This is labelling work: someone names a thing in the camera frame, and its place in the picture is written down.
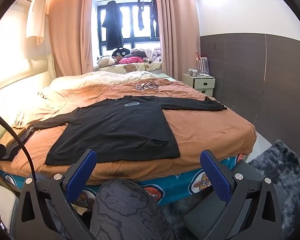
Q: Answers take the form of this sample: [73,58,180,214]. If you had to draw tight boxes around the black long-sleeve shirt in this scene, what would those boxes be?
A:
[31,95,227,166]

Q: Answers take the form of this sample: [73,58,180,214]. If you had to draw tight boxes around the pink curtain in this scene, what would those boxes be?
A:
[158,0,200,82]
[49,0,100,78]

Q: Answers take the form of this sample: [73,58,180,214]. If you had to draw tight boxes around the teal printed bed sheet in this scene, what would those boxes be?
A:
[0,152,248,205]

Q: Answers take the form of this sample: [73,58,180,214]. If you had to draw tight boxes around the grey shaggy rug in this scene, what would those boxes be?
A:
[247,139,300,240]

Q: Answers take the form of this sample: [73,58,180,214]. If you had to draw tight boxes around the hanging white shirt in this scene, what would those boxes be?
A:
[25,0,47,46]

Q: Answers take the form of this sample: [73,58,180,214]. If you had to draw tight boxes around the black framed window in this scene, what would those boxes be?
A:
[97,1,162,52]

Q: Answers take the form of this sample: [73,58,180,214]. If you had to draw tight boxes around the stack of folded clothes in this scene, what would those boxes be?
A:
[1,126,35,161]

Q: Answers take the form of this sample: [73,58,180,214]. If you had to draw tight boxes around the tangled charging cables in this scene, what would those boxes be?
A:
[136,81,160,92]

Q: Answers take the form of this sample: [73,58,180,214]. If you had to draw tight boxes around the orange plush blanket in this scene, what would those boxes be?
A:
[0,76,257,183]

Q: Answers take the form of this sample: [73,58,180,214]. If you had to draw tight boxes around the hanging black coat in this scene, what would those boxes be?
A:
[102,0,124,51]

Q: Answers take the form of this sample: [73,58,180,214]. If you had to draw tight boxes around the person's leg in patterned pants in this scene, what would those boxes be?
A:
[90,179,176,240]

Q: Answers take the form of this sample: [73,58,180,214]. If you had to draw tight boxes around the cream nightstand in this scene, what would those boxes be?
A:
[182,73,215,97]

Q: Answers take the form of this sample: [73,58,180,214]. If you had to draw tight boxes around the cream teddy bear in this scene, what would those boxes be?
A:
[94,56,117,71]

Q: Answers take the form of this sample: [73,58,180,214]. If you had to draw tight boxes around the black plush toy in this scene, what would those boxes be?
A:
[112,47,132,58]

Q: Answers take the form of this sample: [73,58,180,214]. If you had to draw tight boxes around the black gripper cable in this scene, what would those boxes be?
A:
[0,109,38,180]

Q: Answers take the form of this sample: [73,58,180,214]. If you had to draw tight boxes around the pink plush toy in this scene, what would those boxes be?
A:
[119,56,144,65]

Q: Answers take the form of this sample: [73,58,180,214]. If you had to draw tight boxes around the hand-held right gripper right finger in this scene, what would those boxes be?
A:
[199,149,283,240]

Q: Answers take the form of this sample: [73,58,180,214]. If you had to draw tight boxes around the cream padded headboard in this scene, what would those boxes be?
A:
[0,52,55,140]

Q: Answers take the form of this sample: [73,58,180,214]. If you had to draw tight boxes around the striped gift bag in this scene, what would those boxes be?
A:
[195,52,210,75]

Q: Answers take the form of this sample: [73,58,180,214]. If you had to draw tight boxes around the hanging dark garment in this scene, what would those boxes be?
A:
[137,0,145,30]
[150,0,160,38]

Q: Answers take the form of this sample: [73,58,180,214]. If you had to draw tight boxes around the bear print pillow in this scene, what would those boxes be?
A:
[99,61,163,74]

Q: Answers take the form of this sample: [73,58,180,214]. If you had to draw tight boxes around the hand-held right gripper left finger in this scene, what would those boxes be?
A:
[11,149,98,240]

